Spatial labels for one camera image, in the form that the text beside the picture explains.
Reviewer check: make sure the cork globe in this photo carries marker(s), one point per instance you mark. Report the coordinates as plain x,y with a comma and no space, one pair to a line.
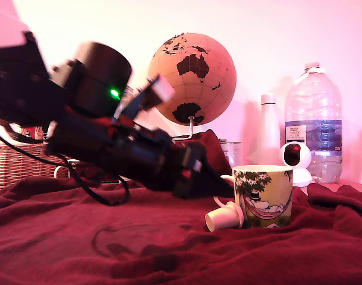
198,83

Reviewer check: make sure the white bottle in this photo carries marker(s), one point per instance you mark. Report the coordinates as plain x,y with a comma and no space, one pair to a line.
268,133

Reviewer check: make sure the small white round camera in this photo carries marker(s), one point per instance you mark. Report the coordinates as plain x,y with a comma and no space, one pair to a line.
301,175

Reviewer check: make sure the metal globe stand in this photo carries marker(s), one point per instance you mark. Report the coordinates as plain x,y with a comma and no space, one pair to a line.
192,129

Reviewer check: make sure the cartoon print mug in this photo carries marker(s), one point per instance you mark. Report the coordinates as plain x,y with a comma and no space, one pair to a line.
267,193

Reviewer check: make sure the metal tin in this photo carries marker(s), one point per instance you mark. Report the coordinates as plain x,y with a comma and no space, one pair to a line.
232,153

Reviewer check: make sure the large clear water bottle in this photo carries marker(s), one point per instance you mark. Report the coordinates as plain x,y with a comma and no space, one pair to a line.
314,104

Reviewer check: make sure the dark red fleece blanket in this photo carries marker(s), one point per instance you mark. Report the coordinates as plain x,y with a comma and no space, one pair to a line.
139,252

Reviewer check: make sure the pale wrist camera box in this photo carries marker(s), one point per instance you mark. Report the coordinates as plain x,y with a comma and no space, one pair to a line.
157,92

